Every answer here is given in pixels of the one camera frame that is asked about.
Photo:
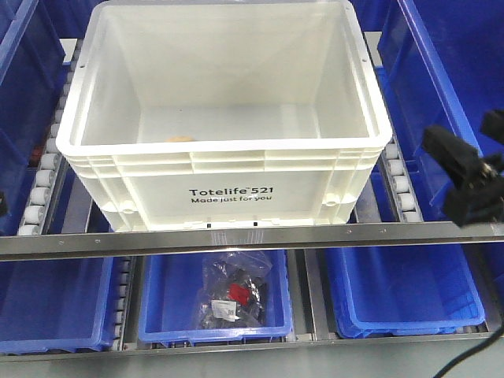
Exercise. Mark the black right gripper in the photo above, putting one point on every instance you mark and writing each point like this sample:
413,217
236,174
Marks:
477,194

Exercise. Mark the white plastic Totelife tote box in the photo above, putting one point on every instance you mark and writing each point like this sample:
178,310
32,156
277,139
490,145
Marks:
280,97

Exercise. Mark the pink plush toy ball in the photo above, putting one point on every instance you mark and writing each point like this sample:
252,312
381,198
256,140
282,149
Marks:
180,139

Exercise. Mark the blue bin upper right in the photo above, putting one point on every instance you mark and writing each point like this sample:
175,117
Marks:
444,65

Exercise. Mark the blue bin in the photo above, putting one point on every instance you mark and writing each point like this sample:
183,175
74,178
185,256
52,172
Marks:
31,80
64,305
444,65
402,290
170,288

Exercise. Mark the right white roller track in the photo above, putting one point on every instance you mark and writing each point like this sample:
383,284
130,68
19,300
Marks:
392,166

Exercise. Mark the white roller track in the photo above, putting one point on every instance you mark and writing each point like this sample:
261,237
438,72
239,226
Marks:
52,169
392,166

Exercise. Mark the blue bin lower right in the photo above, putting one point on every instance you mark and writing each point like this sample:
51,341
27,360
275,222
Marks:
402,290

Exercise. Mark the plastic bag of black parts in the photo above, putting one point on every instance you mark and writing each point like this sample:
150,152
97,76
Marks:
234,290

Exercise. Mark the blue bin lower middle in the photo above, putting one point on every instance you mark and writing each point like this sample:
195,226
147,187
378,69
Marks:
170,288

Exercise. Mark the lower left roller track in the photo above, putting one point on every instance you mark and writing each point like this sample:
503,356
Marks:
126,269

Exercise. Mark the left white roller track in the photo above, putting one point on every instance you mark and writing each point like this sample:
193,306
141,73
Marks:
52,169

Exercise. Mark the blue bin lower left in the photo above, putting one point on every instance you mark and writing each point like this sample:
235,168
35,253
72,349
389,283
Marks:
64,305

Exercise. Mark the blue bin upper left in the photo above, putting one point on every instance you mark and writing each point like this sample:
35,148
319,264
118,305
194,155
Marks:
31,80

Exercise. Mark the lower metal shelf rail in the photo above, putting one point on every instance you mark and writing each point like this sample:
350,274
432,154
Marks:
210,349

